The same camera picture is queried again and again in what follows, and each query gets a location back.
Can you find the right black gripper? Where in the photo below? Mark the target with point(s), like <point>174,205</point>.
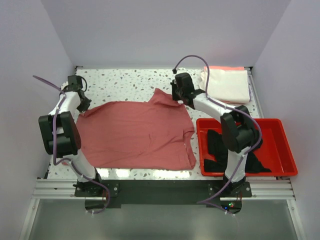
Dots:
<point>174,98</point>

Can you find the black clothes in bin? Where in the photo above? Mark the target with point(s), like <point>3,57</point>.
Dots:
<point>217,148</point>

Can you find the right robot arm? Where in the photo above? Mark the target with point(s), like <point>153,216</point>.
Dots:
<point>240,133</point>

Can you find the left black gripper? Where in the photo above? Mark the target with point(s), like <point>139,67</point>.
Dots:
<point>85,107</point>

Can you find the red plastic bin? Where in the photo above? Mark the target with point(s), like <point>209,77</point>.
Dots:
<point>274,154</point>

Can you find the folded white t shirt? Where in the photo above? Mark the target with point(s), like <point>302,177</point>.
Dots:
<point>229,86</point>

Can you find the aluminium front rail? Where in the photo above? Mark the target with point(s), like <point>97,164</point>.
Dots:
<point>261,189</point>

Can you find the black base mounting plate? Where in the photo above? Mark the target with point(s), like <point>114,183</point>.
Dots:
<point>116,193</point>

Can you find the pink polo shirt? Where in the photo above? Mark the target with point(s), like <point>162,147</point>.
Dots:
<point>138,135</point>

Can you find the folded light pink shirt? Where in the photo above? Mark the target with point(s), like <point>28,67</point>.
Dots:
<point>227,69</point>

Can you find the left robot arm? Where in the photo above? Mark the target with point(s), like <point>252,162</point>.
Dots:
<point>60,135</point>

